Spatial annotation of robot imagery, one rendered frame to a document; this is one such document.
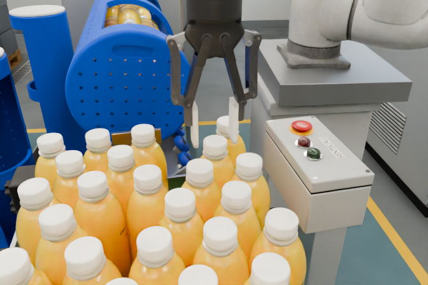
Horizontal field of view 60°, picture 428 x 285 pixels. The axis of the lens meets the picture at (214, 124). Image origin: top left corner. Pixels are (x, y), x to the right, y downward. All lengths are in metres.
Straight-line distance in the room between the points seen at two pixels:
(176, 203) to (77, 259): 0.13
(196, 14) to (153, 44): 0.33
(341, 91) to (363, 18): 0.19
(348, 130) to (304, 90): 0.23
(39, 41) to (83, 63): 1.36
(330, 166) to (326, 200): 0.05
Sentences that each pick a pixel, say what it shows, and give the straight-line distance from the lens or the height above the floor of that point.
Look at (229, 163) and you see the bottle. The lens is 0.61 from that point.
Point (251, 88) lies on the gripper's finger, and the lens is 0.56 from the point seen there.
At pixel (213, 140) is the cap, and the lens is 0.60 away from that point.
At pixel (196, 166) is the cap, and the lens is 0.54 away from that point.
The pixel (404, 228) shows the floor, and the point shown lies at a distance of 2.31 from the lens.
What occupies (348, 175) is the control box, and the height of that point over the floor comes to 1.10.
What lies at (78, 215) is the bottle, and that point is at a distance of 0.56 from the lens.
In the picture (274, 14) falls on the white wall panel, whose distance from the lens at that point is 6.15.
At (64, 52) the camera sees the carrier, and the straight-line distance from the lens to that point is 2.23.
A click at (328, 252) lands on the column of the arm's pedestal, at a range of 1.46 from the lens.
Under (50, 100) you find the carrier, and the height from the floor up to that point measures 0.57.
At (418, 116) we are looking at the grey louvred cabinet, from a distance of 2.31.
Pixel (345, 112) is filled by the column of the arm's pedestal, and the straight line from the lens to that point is 1.11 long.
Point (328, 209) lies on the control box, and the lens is 0.60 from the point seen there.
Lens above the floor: 1.42
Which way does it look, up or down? 28 degrees down
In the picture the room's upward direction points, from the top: straight up
